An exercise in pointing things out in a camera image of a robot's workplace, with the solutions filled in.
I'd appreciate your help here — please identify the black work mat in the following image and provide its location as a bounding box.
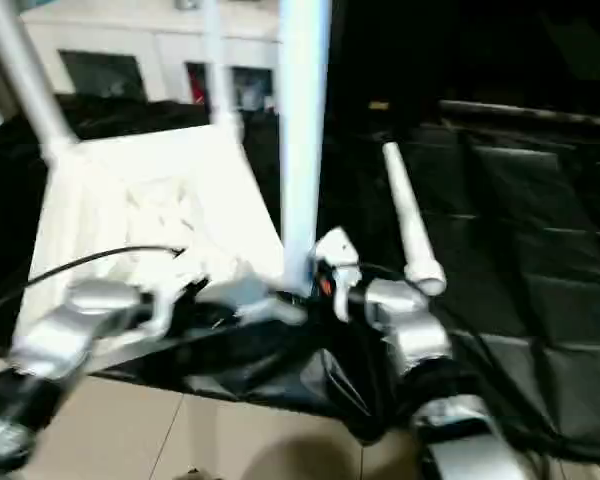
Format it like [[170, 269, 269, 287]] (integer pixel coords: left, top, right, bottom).
[[0, 92, 600, 461]]

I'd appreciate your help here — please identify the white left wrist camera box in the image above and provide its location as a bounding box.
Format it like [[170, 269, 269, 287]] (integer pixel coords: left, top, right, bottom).
[[142, 262, 213, 337]]

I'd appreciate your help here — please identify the white sideboard with glass doors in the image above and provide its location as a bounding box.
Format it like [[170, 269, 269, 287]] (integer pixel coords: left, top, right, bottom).
[[15, 0, 286, 111]]

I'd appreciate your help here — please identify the white plastic table leg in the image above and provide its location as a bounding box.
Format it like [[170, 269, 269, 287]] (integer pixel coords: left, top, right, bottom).
[[0, 0, 77, 163], [381, 141, 448, 298], [202, 0, 245, 141], [277, 0, 333, 293]]

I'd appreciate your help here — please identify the white plastic table top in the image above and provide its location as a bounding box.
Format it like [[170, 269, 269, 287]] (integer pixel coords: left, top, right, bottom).
[[26, 125, 313, 363]]

